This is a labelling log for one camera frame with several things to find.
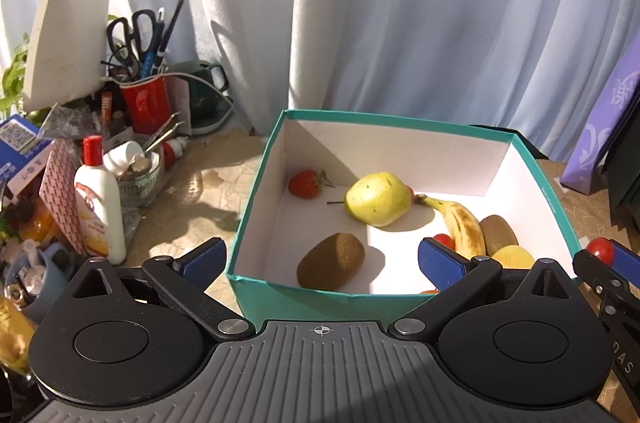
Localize red cherry tomato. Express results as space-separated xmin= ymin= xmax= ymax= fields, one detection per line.
xmin=586 ymin=238 xmax=615 ymax=267
xmin=433 ymin=233 xmax=456 ymax=251

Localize yellow banana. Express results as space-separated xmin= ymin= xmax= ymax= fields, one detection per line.
xmin=413 ymin=195 xmax=487 ymax=259

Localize brown kiwi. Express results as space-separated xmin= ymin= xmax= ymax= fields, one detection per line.
xmin=480 ymin=215 xmax=518 ymax=256
xmin=296 ymin=232 xmax=366 ymax=291

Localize yellow orange mango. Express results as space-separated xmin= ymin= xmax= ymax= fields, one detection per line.
xmin=491 ymin=244 xmax=535 ymax=269

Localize green yellow pear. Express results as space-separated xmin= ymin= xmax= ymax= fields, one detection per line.
xmin=329 ymin=172 xmax=413 ymax=228

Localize red strawberry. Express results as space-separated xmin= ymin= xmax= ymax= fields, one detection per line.
xmin=288 ymin=170 xmax=334 ymax=200

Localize purple paper bag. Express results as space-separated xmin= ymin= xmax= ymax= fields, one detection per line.
xmin=560 ymin=36 xmax=639 ymax=195

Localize teal cardboard box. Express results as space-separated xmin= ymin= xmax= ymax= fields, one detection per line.
xmin=227 ymin=110 xmax=580 ymax=325

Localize glass bowl with utensils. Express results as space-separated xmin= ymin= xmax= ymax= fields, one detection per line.
xmin=103 ymin=140 xmax=164 ymax=208

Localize white lotion bottle red cap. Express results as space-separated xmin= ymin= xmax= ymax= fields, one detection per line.
xmin=74 ymin=135 xmax=127 ymax=265

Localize blue grey mug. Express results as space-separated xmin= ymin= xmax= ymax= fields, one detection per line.
xmin=4 ymin=242 xmax=74 ymax=325

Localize dark green mug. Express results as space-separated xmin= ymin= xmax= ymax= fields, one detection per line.
xmin=169 ymin=60 xmax=233 ymax=136

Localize red patterned card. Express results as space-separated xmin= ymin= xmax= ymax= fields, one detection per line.
xmin=39 ymin=139 xmax=86 ymax=255

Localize orange jar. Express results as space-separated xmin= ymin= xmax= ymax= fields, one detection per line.
xmin=18 ymin=201 xmax=58 ymax=247

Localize red pen cup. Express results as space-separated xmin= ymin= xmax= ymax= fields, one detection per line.
xmin=119 ymin=76 xmax=172 ymax=135

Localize yellow snack packet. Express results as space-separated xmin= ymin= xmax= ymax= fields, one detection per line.
xmin=0 ymin=297 xmax=35 ymax=375

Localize blue QR code box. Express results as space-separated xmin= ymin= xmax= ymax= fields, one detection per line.
xmin=0 ymin=114 xmax=52 ymax=196

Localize black scissors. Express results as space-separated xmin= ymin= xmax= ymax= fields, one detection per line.
xmin=105 ymin=9 xmax=156 ymax=78

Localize white router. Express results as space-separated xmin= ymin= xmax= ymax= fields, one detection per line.
xmin=22 ymin=0 xmax=110 ymax=112

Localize green plant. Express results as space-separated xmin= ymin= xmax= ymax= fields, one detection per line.
xmin=1 ymin=33 xmax=29 ymax=120

